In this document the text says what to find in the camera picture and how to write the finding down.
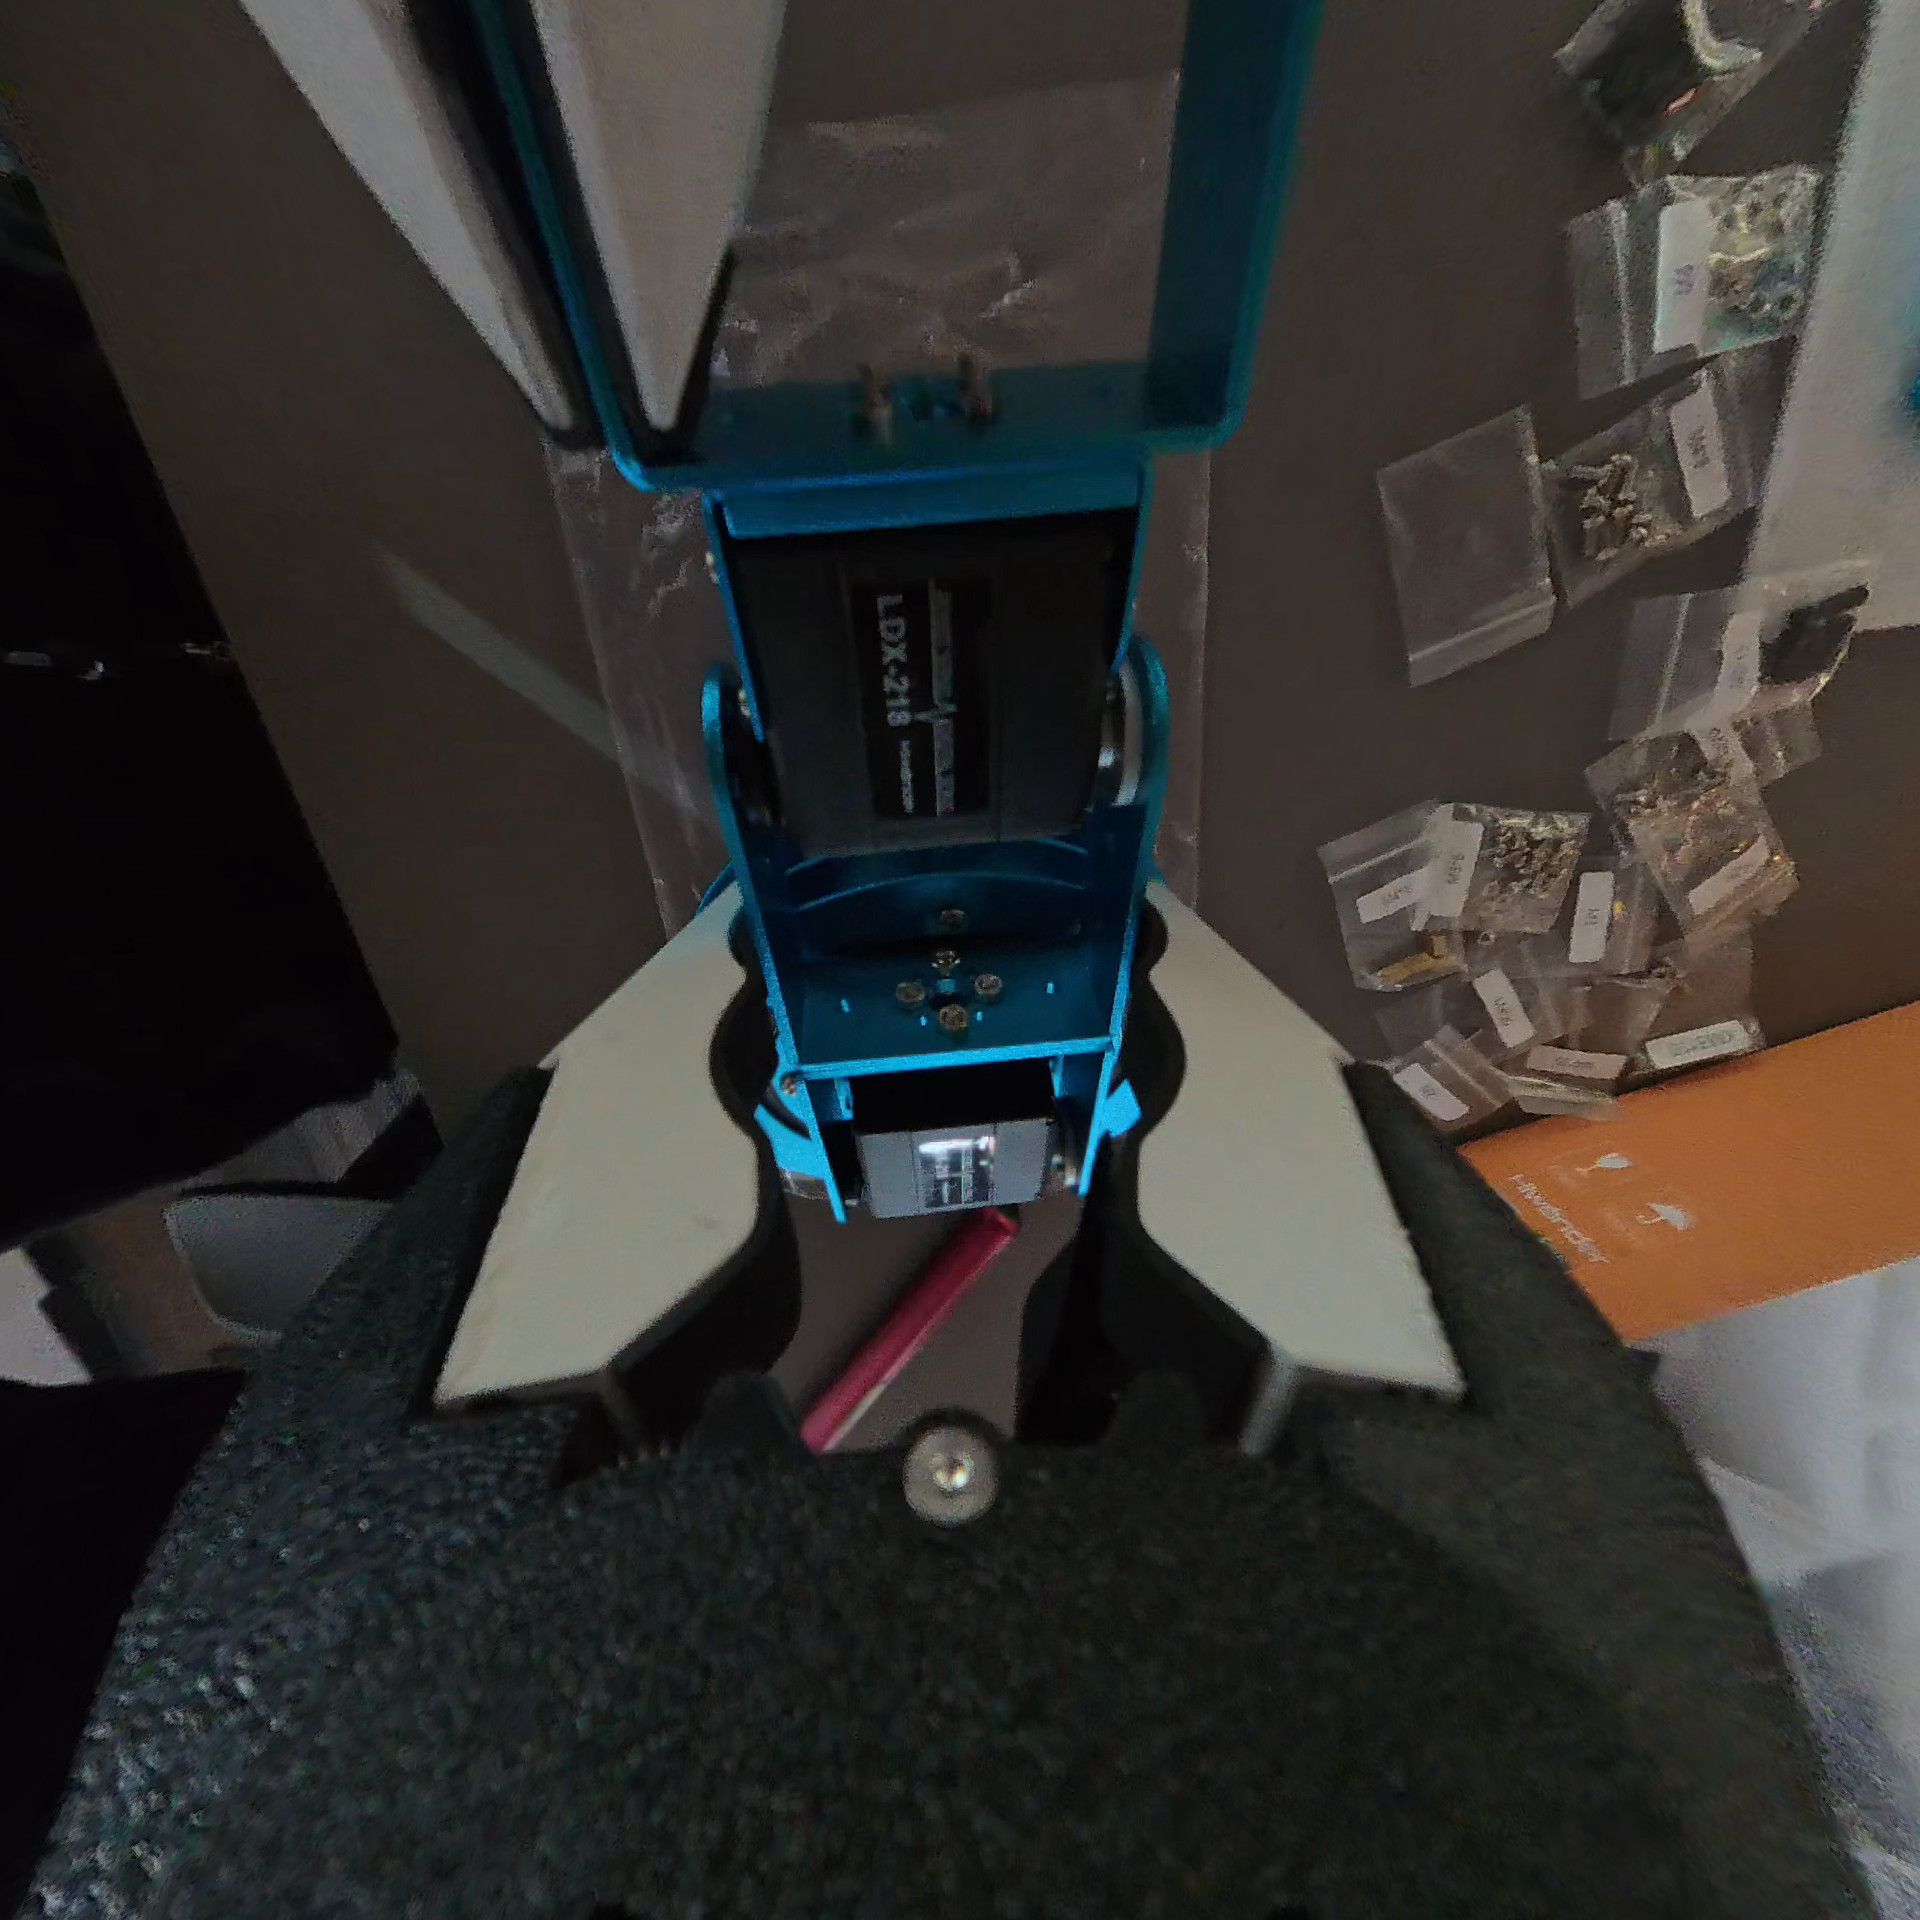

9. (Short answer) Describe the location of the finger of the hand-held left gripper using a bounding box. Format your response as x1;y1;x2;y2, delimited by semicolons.
528;0;794;441
238;0;588;441

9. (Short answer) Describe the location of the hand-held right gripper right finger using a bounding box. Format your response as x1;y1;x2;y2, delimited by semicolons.
1101;897;1469;1453

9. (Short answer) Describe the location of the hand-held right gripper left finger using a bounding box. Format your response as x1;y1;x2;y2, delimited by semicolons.
431;901;805;1420

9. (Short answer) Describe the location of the red electric screwdriver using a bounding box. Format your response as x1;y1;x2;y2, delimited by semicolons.
800;1208;1024;1453

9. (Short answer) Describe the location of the blue toy robot arm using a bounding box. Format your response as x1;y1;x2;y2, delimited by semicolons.
477;0;1327;1226

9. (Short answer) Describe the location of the grey work desk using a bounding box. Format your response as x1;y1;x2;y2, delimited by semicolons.
0;0;1920;1353

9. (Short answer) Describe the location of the clear plastic bag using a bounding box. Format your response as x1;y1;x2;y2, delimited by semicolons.
547;66;1216;940

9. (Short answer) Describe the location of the pile of small screw bags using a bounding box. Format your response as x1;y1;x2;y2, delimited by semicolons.
1316;0;1877;1144

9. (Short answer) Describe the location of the orange and white cardboard box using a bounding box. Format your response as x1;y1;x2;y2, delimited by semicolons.
1459;1001;1920;1593

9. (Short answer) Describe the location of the person's black-clad torso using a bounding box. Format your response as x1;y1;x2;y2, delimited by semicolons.
0;134;400;1249

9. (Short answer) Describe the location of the white ribbed foam sheet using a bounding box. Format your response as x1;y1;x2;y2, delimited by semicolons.
1747;0;1920;588

